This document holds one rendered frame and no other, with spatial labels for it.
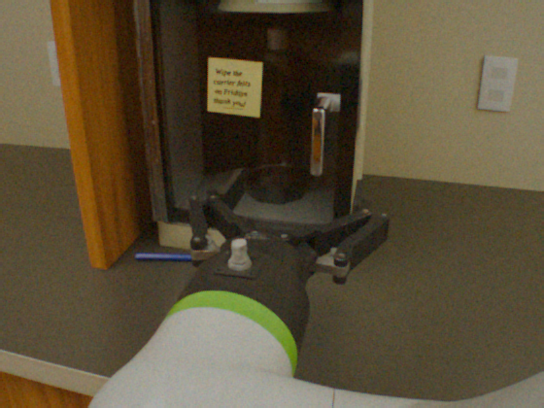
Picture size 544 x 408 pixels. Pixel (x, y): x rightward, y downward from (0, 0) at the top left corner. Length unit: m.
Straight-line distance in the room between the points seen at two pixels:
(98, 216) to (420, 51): 0.72
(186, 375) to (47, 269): 0.62
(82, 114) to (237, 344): 0.50
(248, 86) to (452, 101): 0.56
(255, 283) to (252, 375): 0.08
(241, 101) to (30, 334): 0.42
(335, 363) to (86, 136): 0.45
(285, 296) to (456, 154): 0.87
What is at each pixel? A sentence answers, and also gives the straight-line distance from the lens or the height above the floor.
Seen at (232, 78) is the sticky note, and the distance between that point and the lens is 0.69.
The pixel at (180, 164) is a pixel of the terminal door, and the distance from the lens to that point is 0.76.
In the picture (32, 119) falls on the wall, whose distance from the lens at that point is 1.48.
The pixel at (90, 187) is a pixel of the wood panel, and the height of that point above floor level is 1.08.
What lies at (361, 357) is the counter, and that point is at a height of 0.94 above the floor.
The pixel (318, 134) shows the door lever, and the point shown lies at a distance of 0.63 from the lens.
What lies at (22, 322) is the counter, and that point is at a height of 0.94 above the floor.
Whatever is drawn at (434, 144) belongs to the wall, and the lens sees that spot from 1.15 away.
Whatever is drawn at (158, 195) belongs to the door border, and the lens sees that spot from 0.80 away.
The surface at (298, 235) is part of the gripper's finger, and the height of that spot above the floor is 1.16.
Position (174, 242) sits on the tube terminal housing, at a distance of 0.84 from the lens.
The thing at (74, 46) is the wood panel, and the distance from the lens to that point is 0.70.
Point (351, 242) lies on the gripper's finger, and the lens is 0.43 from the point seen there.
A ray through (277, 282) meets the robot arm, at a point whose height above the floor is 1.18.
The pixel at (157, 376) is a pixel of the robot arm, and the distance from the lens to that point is 0.25.
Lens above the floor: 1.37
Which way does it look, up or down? 25 degrees down
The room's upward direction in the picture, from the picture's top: straight up
